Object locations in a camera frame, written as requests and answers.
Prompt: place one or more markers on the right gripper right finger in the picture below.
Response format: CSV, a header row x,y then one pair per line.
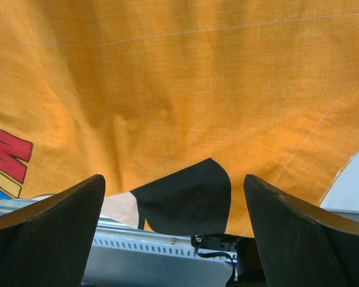
x,y
301,244

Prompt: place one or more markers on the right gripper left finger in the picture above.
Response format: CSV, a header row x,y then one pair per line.
x,y
39,254

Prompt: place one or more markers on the orange cartoon placemat cloth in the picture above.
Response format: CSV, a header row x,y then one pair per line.
x,y
175,102

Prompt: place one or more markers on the perforated cable duct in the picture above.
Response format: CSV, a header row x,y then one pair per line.
x,y
179,247

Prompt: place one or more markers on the aluminium rail frame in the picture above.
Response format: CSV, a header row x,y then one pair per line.
x,y
15,212

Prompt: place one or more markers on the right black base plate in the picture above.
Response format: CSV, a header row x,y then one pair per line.
x,y
225,243

